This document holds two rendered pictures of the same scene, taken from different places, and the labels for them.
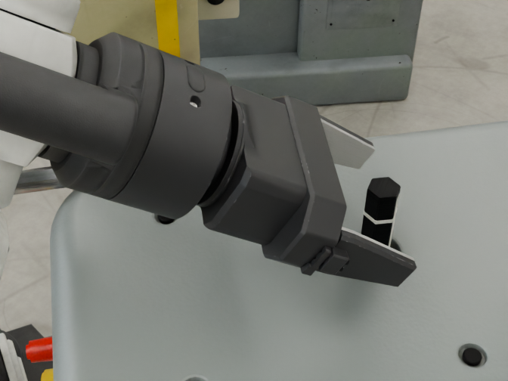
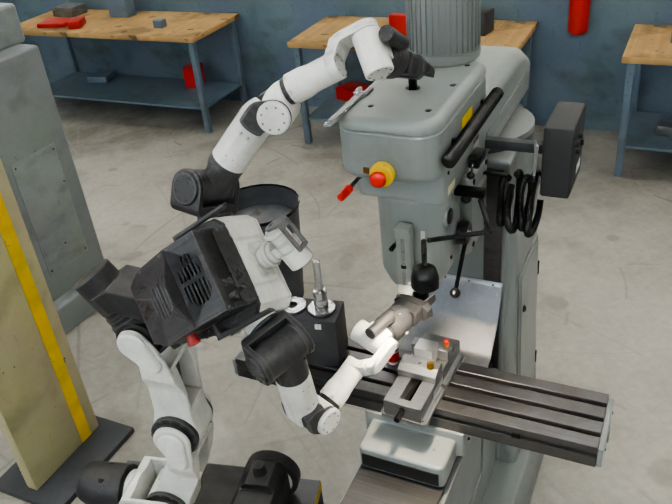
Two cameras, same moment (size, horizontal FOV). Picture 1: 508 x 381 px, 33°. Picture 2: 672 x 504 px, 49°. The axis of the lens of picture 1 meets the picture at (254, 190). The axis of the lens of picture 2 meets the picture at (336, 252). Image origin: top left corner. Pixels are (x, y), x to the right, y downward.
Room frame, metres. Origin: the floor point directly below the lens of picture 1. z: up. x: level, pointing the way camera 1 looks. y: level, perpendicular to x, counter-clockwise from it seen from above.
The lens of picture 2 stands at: (-0.55, 1.44, 2.54)
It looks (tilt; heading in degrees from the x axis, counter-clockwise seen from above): 32 degrees down; 309
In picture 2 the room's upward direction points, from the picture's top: 6 degrees counter-clockwise
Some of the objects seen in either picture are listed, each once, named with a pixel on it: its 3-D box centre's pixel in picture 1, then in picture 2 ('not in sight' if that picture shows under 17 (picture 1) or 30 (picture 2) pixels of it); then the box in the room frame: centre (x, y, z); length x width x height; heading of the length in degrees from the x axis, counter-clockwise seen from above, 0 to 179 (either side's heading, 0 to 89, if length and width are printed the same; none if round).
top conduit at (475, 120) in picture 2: not in sight; (473, 124); (0.25, -0.14, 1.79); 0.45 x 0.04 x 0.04; 101
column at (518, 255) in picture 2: not in sight; (476, 303); (0.51, -0.69, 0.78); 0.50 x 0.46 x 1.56; 101
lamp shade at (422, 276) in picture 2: not in sight; (424, 275); (0.25, 0.11, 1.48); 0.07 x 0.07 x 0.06
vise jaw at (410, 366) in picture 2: not in sight; (419, 368); (0.37, -0.03, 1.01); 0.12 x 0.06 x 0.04; 9
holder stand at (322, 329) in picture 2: not in sight; (310, 329); (0.78, 0.00, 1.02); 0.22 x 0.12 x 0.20; 22
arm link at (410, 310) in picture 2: not in sight; (403, 315); (0.39, 0.01, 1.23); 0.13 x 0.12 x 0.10; 176
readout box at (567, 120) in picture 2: not in sight; (564, 149); (0.11, -0.44, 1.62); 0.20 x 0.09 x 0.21; 101
